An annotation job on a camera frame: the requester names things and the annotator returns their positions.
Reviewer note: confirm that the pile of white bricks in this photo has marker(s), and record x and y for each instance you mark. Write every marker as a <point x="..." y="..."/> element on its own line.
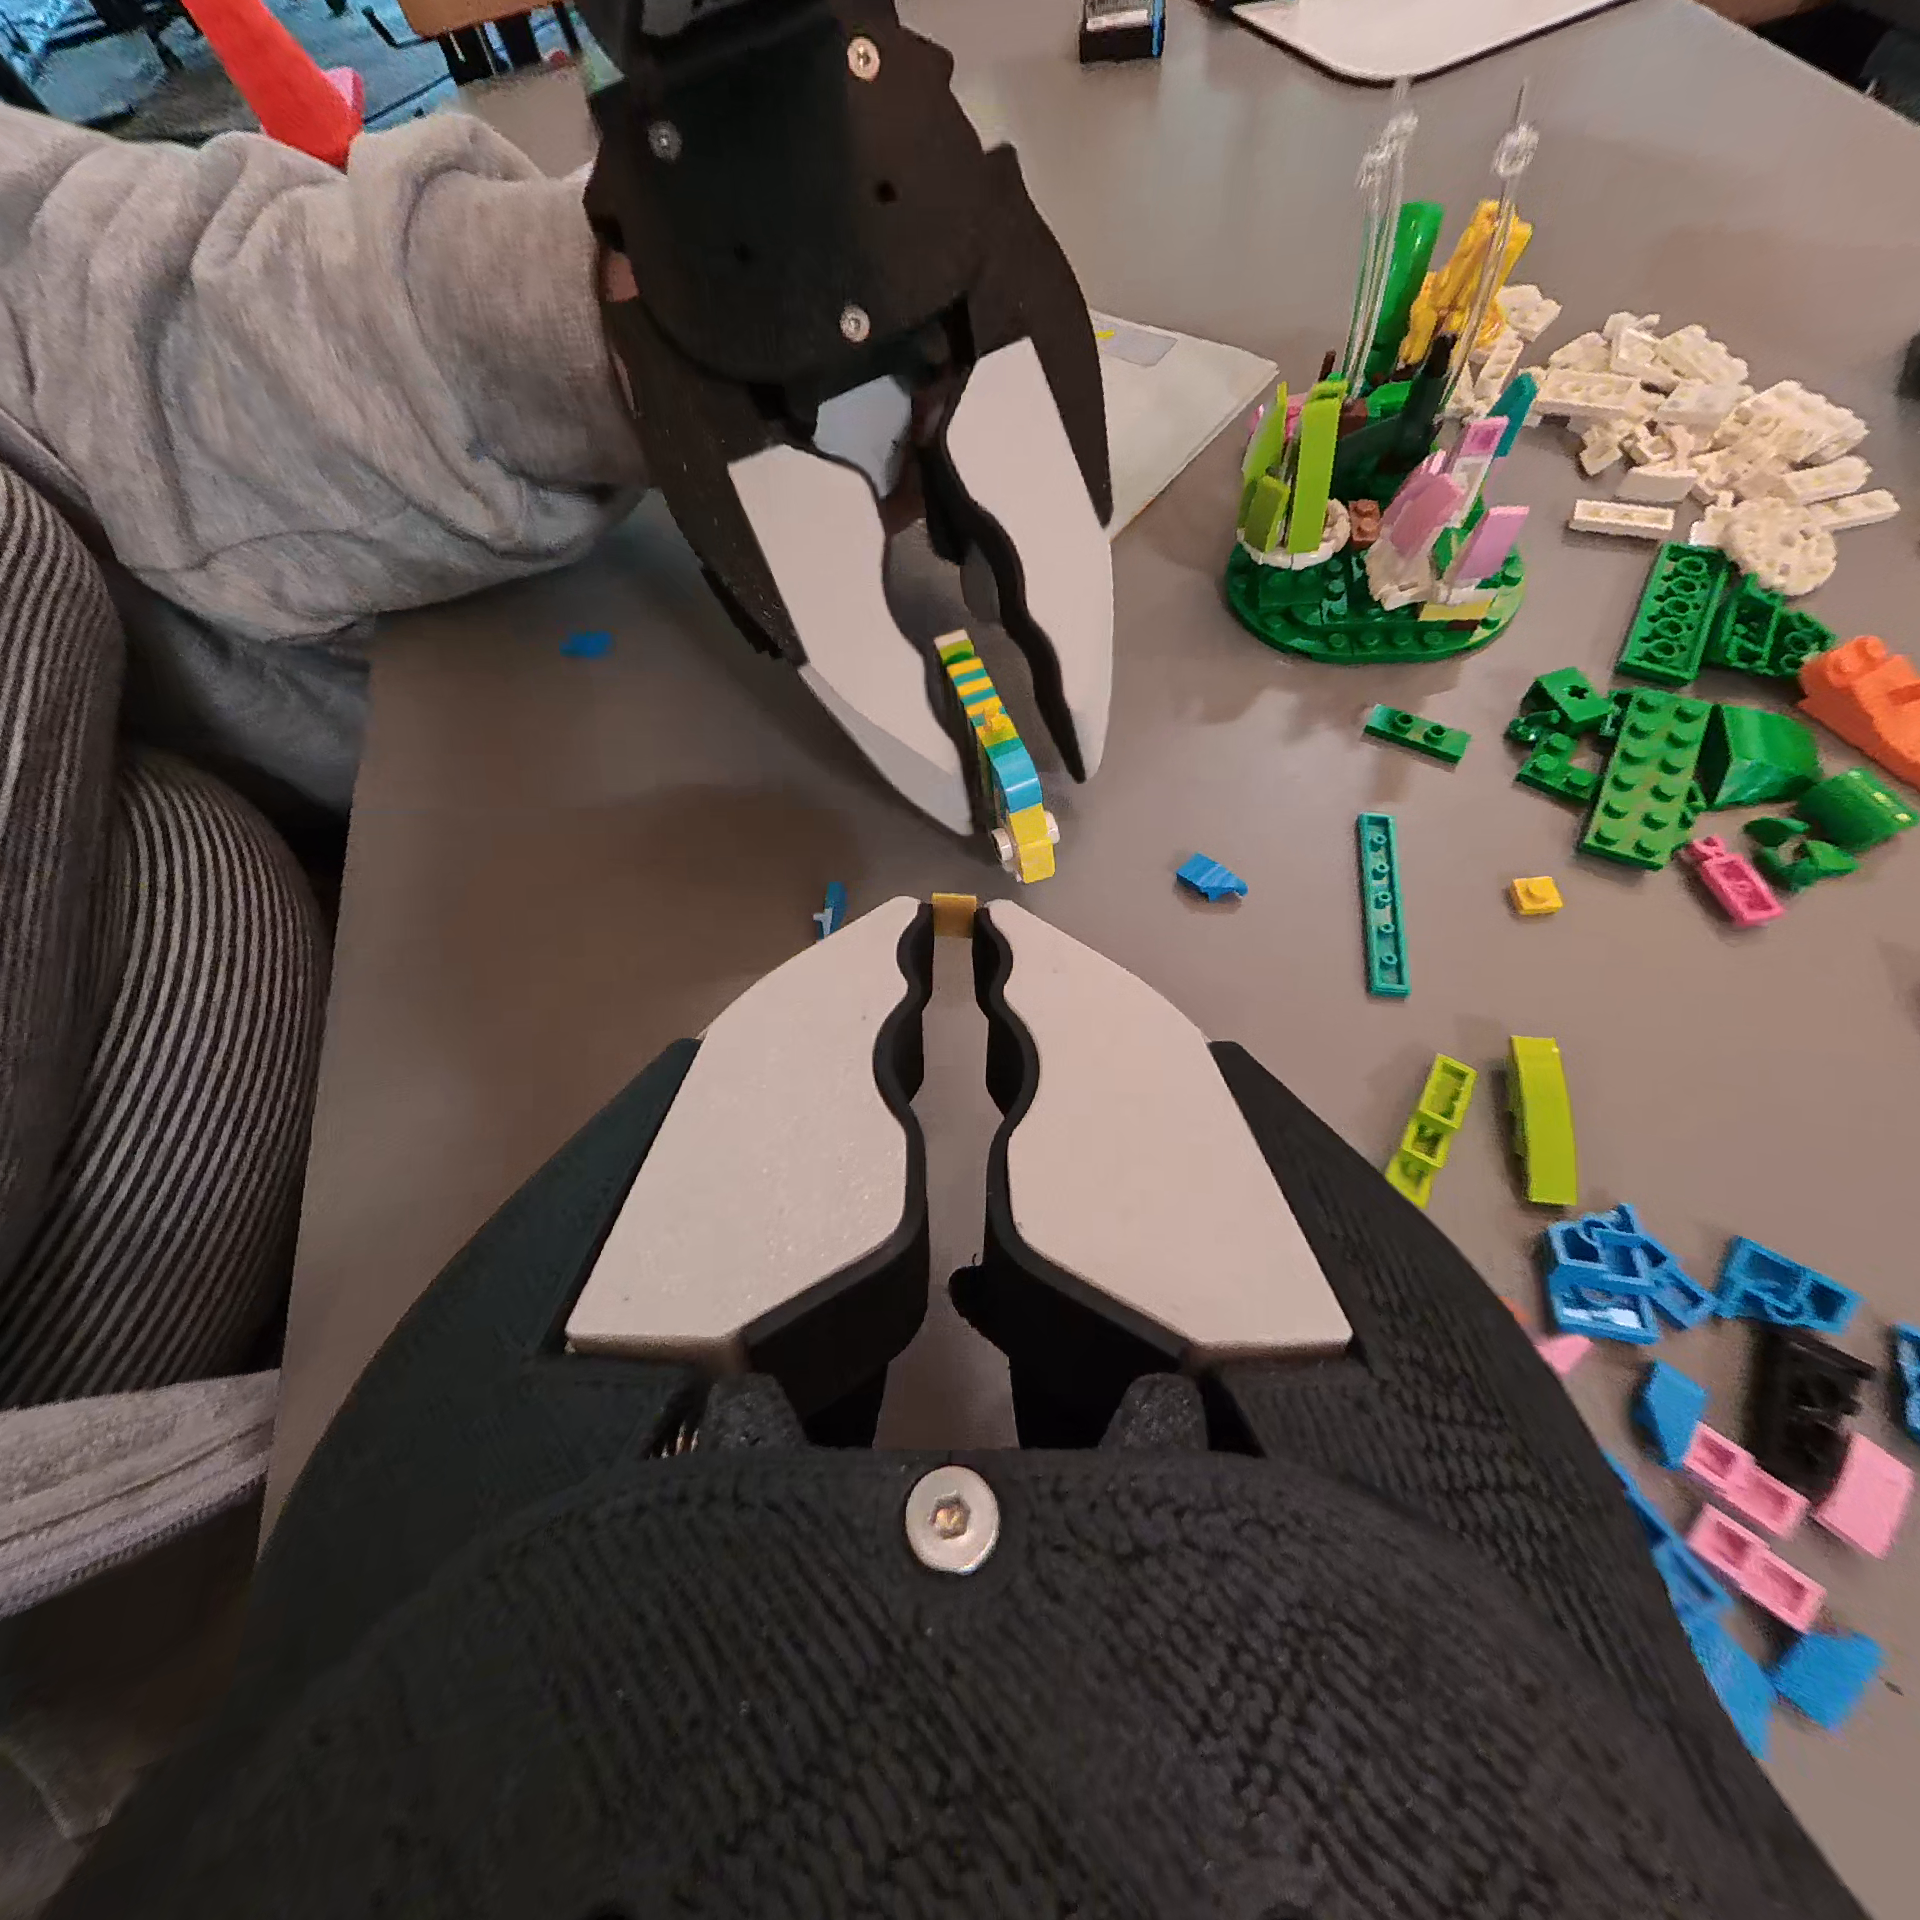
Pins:
<point x="1695" y="421"/>

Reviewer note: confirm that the blue wedge brick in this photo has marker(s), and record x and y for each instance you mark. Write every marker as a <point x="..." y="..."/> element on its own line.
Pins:
<point x="1207" y="876"/>

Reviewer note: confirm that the pile of green bricks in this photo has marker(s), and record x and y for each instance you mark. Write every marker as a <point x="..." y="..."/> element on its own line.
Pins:
<point x="1651" y="749"/>

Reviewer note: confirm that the green flower brick model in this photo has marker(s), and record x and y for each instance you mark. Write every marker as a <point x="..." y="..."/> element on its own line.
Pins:
<point x="1380" y="586"/>

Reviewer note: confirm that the yellow square tile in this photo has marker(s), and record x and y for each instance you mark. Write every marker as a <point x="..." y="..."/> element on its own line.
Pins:
<point x="1535" y="896"/>

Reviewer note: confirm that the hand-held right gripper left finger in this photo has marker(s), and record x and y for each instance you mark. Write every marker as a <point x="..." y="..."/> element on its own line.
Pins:
<point x="749" y="1171"/>

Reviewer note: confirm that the grey desk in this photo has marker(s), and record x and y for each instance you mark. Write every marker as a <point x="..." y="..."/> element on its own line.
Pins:
<point x="600" y="899"/>

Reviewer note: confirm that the lime green curved brick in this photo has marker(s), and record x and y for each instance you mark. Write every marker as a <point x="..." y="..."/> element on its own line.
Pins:
<point x="1540" y="1124"/>

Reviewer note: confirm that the white pad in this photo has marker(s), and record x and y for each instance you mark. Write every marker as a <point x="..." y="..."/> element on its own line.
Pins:
<point x="1411" y="29"/>

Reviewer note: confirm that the person's left forearm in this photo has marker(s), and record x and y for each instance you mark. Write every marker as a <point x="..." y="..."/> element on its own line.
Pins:
<point x="301" y="376"/>

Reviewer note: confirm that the person's grey trousers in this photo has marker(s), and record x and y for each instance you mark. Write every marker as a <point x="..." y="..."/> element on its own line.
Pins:
<point x="59" y="1771"/>

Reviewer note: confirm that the long teal plate brick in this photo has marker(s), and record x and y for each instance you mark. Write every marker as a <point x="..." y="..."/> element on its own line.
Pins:
<point x="1384" y="907"/>

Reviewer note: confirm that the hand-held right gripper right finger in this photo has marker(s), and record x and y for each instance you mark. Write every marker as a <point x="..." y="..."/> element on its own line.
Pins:
<point x="1158" y="1186"/>

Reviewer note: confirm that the black brick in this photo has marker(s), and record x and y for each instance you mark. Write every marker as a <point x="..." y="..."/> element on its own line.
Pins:
<point x="1807" y="1410"/>

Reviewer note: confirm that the small green plate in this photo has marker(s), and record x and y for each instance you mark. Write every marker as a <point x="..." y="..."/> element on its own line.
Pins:
<point x="1419" y="733"/>

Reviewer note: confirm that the small black box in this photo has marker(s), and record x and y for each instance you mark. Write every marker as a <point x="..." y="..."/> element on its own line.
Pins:
<point x="1122" y="29"/>

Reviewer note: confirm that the person's striped shirt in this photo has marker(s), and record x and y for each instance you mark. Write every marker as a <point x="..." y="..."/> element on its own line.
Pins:
<point x="120" y="976"/>

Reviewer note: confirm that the person's grey sweater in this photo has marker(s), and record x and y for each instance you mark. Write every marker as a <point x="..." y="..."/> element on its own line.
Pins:
<point x="120" y="1500"/>

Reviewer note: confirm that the orange brick separator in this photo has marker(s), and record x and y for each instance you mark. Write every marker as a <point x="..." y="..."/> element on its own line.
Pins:
<point x="1867" y="703"/>

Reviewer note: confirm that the small blue brick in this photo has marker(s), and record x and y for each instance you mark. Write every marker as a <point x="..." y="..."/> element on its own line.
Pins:
<point x="586" y="646"/>
<point x="831" y="915"/>

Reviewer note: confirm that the red fabric item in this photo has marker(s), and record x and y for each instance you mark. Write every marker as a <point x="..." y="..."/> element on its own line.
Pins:
<point x="278" y="76"/>

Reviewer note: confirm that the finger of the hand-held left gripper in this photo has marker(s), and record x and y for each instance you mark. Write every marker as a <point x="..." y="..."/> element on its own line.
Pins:
<point x="823" y="602"/>
<point x="1037" y="495"/>

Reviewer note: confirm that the blue pink brick pile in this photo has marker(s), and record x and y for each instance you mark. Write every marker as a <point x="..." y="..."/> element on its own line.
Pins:
<point x="1614" y="1283"/>

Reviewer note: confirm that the striped fish brick model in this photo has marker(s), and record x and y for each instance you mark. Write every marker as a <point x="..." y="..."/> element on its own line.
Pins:
<point x="998" y="749"/>

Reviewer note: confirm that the white instruction booklet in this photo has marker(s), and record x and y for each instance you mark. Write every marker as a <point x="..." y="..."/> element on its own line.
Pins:
<point x="1183" y="407"/>

